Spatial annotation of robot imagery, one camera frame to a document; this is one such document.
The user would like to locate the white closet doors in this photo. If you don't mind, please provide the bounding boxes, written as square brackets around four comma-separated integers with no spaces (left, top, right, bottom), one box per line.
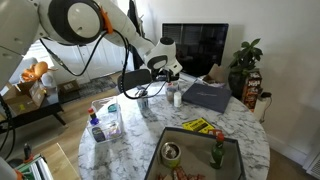
[49,36,134,84]

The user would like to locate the orange Jenga box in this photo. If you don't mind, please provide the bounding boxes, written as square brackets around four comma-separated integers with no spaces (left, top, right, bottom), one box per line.
[241,70,263,113]

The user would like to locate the black flat screen television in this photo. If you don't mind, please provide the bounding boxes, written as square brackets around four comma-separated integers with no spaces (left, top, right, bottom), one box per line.
[161,22,230,78]

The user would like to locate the clear lidded jar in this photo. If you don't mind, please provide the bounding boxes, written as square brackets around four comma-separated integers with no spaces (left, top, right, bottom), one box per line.
[165,82,180,103]

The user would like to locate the clear plastic storage container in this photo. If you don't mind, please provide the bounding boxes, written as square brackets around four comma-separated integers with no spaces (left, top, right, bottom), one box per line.
[85,96,125,145]

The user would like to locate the green and white equipment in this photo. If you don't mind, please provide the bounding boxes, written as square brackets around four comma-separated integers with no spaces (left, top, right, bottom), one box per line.
[14,153,54,180]

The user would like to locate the dark grey round-back chair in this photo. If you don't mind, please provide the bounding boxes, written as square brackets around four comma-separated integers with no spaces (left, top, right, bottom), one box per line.
[116,68,154,95]

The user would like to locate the metal cup with blue print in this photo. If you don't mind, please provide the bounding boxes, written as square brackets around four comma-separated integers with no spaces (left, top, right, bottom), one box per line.
[136,89,150,112]

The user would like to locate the black low bench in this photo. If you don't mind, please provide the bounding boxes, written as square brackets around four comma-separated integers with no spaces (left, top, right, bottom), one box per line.
[0,93,68,134]

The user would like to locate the green round lid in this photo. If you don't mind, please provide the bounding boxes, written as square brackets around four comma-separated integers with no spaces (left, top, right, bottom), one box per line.
[107,103,119,113]

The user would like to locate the large open cardboard box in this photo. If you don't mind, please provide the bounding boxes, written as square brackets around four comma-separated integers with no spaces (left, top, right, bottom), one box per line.
[0,79,46,116]

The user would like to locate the orange stuffed toy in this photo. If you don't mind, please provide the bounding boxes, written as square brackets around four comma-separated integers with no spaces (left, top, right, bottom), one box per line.
[19,60,56,84]

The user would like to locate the open tin can green label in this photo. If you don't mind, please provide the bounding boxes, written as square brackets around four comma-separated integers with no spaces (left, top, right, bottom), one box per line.
[160,141,182,169]

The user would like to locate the brown paper bag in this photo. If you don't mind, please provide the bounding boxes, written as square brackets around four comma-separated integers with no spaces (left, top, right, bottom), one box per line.
[202,63,231,88]

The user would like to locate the purple plastic item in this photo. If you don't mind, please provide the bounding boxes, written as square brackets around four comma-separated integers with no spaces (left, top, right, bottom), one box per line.
[89,126,108,143]

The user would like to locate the grey patterned rug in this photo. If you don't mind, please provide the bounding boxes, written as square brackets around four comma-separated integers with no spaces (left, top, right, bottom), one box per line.
[58,75,118,104]

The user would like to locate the red snack packets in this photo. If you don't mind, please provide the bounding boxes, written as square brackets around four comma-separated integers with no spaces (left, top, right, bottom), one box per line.
[156,165,206,180]

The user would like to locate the yellow printed leaflet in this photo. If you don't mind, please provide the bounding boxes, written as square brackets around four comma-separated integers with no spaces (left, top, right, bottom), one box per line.
[181,117,216,134]

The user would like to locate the dark grey flat notebook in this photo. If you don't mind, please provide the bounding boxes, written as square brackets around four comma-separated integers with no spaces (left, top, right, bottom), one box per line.
[181,82,233,114]

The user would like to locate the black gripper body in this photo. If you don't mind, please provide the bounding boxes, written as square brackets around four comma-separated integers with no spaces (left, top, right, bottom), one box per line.
[155,67,178,80]

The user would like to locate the white wall heater grille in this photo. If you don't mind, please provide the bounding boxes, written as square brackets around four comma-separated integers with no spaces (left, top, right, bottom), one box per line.
[304,151,320,180]

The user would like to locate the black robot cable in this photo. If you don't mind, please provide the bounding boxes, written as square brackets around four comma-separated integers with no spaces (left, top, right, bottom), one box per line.
[39,29,168,101]

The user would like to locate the small red packet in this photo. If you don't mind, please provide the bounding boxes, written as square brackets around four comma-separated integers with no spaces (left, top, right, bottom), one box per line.
[208,128,224,137]

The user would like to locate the small closed cardboard box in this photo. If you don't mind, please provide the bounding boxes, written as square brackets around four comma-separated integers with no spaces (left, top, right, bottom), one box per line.
[58,79,80,94]

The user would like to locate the small white bottle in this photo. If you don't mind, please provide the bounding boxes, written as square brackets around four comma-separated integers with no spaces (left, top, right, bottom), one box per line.
[173,91,183,108]

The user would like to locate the green potted plant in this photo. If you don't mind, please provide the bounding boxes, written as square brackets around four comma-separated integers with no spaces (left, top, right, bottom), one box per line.
[228,38,264,99]

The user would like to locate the hot sauce bottle red cap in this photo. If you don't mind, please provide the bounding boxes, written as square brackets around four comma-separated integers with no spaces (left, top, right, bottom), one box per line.
[87,107,100,126]

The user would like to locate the dark blue cardboard box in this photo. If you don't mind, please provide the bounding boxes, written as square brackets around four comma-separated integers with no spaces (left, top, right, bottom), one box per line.
[143,126,247,180]

